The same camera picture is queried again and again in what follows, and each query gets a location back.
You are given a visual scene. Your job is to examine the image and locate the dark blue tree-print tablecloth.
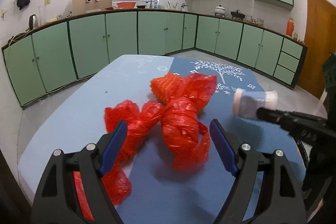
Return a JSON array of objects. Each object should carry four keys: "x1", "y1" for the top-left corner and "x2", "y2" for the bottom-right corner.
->
[{"x1": 115, "y1": 57, "x2": 302, "y2": 224}]

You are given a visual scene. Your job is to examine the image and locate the black wok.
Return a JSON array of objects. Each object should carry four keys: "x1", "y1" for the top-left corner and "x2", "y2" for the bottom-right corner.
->
[{"x1": 230, "y1": 9, "x2": 246, "y2": 20}]

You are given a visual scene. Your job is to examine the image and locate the clear plastic pitcher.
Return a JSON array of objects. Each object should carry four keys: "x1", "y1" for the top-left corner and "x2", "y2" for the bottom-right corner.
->
[{"x1": 38, "y1": 4, "x2": 48, "y2": 24}]

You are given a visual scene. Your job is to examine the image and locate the orange foam net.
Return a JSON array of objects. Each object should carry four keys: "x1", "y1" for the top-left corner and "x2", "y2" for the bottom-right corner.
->
[{"x1": 150, "y1": 73, "x2": 184, "y2": 102}]

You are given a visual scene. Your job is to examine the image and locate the green base cabinets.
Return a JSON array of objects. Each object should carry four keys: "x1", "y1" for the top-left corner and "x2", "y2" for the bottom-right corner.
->
[{"x1": 1, "y1": 9, "x2": 307, "y2": 109}]

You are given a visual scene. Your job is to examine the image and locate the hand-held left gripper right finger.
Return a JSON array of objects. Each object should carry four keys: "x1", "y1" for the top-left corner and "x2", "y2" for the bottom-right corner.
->
[{"x1": 210, "y1": 118, "x2": 307, "y2": 224}]

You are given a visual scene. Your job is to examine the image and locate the red plastic bag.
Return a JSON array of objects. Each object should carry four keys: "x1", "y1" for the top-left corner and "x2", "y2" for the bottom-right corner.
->
[
  {"x1": 73, "y1": 100, "x2": 159, "y2": 222},
  {"x1": 160, "y1": 74, "x2": 218, "y2": 171}
]

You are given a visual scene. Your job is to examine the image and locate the wooden door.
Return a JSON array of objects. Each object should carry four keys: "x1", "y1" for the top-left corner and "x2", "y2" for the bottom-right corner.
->
[{"x1": 297, "y1": 0, "x2": 336, "y2": 100}]

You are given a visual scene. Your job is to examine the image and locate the steel electric kettle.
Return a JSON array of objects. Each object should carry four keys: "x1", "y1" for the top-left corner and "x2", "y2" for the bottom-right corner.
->
[{"x1": 28, "y1": 14, "x2": 40, "y2": 30}]

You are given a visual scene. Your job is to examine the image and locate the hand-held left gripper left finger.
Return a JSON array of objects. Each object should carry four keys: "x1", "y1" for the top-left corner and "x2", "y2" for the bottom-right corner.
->
[{"x1": 30, "y1": 120, "x2": 128, "y2": 224}]

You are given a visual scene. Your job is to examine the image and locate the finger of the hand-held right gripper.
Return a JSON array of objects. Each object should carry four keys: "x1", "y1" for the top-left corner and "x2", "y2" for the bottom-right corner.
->
[{"x1": 256, "y1": 106, "x2": 328, "y2": 140}]

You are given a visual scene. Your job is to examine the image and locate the red thermos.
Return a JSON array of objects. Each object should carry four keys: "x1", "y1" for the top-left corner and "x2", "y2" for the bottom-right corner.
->
[{"x1": 286, "y1": 17, "x2": 294, "y2": 37}]

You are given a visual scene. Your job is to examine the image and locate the light blue table cover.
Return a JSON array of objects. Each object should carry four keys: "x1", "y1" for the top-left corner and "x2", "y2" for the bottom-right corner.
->
[{"x1": 17, "y1": 54, "x2": 174, "y2": 203}]

